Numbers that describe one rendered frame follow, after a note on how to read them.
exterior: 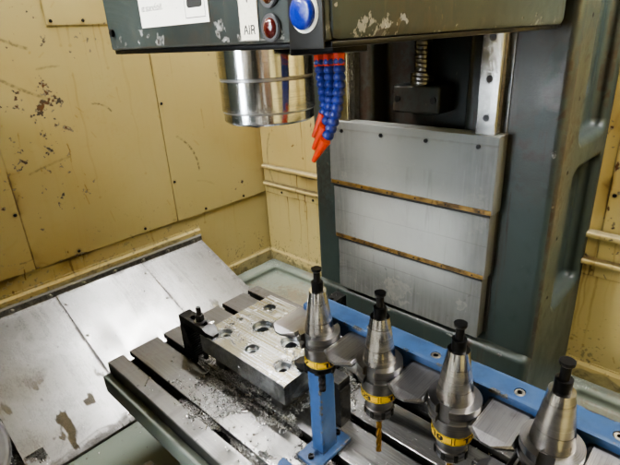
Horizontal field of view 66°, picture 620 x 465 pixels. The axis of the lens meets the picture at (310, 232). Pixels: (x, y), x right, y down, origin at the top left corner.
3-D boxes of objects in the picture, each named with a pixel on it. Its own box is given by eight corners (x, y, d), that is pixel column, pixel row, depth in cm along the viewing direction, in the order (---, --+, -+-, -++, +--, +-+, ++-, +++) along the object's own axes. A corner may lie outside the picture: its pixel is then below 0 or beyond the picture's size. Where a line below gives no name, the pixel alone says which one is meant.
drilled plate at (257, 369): (285, 406, 96) (283, 387, 94) (202, 350, 115) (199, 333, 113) (355, 351, 111) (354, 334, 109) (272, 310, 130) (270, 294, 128)
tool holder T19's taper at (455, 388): (481, 393, 57) (485, 347, 54) (463, 414, 54) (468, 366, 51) (447, 377, 60) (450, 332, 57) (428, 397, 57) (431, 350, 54)
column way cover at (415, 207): (478, 342, 118) (499, 137, 99) (334, 285, 149) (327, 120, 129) (486, 333, 122) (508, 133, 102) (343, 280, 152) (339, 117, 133)
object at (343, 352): (347, 373, 64) (347, 367, 64) (317, 357, 68) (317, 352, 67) (377, 348, 69) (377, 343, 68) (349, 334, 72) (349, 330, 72)
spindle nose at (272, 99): (333, 113, 84) (330, 41, 80) (275, 130, 73) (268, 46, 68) (266, 110, 93) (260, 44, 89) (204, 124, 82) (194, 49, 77)
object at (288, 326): (290, 341, 71) (290, 338, 71) (267, 329, 75) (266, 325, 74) (321, 321, 76) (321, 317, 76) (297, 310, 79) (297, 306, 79)
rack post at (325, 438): (317, 472, 86) (309, 336, 74) (296, 457, 89) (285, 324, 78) (351, 439, 92) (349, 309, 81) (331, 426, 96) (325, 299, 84)
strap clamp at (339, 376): (340, 427, 95) (339, 367, 89) (294, 398, 104) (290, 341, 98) (351, 418, 97) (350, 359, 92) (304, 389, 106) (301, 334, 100)
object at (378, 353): (401, 355, 64) (403, 313, 62) (386, 373, 61) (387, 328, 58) (373, 344, 67) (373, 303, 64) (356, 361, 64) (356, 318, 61)
